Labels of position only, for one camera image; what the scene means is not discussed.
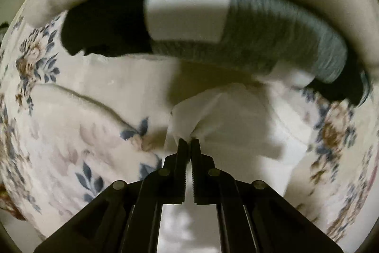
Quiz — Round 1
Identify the white small garment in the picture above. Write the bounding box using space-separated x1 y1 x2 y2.
44 53 313 253

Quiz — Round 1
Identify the floral bed sheet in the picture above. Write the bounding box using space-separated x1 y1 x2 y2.
0 8 379 244

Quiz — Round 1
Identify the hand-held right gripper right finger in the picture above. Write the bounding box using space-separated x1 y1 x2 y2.
191 138 346 253

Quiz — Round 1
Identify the grey ribbed folded cloth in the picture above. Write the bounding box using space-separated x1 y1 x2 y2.
151 0 349 84

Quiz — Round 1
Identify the dark cloth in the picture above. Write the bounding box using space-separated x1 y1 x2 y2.
299 69 372 109

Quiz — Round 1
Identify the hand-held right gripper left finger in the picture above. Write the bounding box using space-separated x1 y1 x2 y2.
33 138 190 253

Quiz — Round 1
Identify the white folded cloth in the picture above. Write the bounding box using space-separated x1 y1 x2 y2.
144 0 232 43

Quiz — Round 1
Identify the black folded cloth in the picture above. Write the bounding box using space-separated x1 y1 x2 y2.
61 0 155 58

